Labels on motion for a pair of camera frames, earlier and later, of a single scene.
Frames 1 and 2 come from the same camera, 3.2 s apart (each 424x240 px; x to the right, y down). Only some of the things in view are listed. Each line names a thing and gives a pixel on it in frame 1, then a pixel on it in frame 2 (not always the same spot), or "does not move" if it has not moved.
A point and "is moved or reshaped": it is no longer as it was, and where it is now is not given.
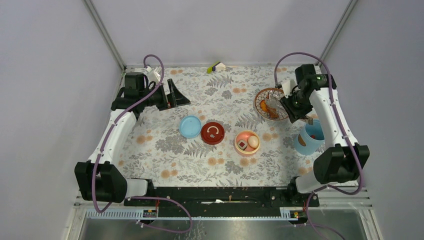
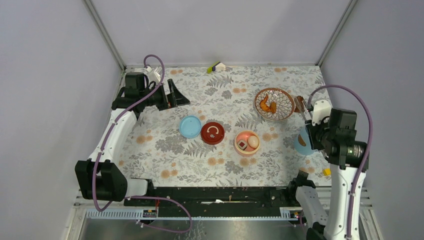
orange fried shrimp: [264, 106] is moved or reshaped
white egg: [253, 141] does not move
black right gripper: [293, 113] to [312, 129]
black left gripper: [175, 97] does not move
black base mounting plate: [225, 202] does not move
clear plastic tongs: [271, 100] is moved or reshaped
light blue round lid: [190, 126] does not move
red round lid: [212, 133] does not move
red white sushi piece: [242, 144] does not move
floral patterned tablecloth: [218, 140] does not move
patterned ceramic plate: [268, 106] does not move
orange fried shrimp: [273, 113] to [264, 106]
